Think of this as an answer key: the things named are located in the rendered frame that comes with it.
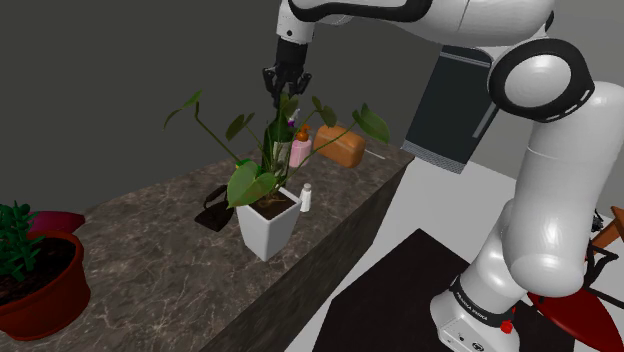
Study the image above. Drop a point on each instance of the white salt shaker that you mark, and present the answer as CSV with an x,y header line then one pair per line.
x,y
305,199

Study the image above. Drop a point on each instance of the white spray bottle purple nozzle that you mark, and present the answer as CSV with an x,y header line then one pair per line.
x,y
294,118

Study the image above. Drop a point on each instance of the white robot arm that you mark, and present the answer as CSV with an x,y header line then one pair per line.
x,y
551,204

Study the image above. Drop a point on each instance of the dark blue flat panel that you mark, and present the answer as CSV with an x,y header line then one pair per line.
x,y
446,107

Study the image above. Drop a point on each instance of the pink soap dispenser orange pump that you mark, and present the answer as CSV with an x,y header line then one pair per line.
x,y
300,151

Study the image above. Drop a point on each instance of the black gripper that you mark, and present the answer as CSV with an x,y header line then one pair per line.
x,y
290,54

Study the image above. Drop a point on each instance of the orange brown bread loaf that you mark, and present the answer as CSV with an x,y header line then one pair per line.
x,y
341,145

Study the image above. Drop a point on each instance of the small yellow green object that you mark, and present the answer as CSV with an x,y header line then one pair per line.
x,y
242,163

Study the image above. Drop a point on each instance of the dark green glass bottle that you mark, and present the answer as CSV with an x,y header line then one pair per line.
x,y
276,134

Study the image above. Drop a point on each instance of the black handbag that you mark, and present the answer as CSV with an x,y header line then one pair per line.
x,y
213,214

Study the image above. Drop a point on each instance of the leafy plant in white pot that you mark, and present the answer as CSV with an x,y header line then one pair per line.
x,y
267,229

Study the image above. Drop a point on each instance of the succulent in red pot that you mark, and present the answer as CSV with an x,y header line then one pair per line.
x,y
44,292

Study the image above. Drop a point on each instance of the red chair with black frame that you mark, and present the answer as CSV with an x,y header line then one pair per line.
x,y
580,312

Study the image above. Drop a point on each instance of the dark robot stand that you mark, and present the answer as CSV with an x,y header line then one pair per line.
x,y
390,292

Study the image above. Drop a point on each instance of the brown wooden furniture piece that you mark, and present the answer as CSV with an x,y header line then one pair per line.
x,y
609,233

